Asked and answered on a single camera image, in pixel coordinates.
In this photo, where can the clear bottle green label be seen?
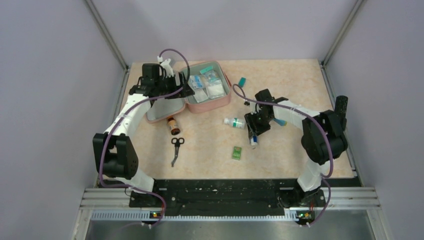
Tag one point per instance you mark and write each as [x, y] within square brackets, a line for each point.
[235, 122]

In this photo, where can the blue bandage strip packet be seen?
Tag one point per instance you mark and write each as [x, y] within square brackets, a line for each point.
[197, 82]

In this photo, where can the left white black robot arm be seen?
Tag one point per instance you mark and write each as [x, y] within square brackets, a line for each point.
[114, 153]

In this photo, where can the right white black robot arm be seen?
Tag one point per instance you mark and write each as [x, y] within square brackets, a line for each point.
[323, 132]

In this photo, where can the colourful toy blocks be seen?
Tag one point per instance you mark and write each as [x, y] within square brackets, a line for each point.
[280, 122]

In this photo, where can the white gauze packet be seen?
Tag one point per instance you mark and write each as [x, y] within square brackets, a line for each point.
[200, 95]
[215, 91]

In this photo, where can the small green box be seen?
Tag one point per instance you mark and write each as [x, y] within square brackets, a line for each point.
[236, 153]

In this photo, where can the small teal box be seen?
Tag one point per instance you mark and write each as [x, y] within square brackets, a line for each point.
[242, 82]

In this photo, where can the teal topped swab packet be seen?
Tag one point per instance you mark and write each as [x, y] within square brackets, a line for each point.
[210, 74]

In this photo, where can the brown medicine bottle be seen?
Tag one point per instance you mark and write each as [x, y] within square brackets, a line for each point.
[173, 126]

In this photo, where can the pink medicine kit case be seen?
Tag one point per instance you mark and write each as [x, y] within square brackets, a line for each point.
[163, 108]

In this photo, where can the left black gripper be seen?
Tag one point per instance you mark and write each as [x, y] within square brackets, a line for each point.
[187, 91]

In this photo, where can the black stand with handle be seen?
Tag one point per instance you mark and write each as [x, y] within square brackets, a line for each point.
[340, 107]

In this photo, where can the black medical scissors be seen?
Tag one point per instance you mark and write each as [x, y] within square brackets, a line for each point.
[177, 142]

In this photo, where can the white blue bandage roll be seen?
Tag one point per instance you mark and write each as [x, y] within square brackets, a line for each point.
[253, 141]

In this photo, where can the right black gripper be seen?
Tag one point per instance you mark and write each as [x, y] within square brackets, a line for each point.
[254, 129]

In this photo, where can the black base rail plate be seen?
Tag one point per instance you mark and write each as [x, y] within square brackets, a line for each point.
[228, 197]

